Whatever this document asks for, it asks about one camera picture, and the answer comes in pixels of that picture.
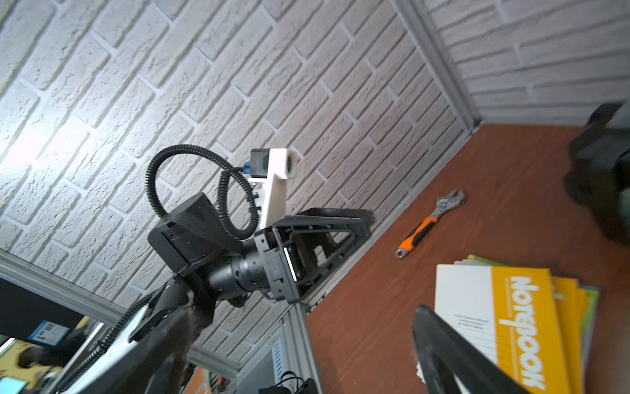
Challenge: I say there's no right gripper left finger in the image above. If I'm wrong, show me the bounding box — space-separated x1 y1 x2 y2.
78 304 195 394

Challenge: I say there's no black plastic toolbox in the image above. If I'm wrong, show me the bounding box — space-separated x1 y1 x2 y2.
564 101 629 245

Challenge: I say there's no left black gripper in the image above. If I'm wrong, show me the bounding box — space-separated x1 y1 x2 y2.
206 208 376 303

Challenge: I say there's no left aluminium corner post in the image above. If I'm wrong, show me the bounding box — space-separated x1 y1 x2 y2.
392 0 482 131

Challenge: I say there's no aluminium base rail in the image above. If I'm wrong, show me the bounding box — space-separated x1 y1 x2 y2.
233 305 324 393

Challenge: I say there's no green cover notebook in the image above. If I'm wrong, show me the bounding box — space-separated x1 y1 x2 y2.
464 253 602 394

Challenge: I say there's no orange handled adjustable wrench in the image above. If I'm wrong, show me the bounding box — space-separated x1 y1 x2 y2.
395 190 465 259

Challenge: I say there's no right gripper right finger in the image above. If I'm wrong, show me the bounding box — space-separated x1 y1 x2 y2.
413 305 526 393

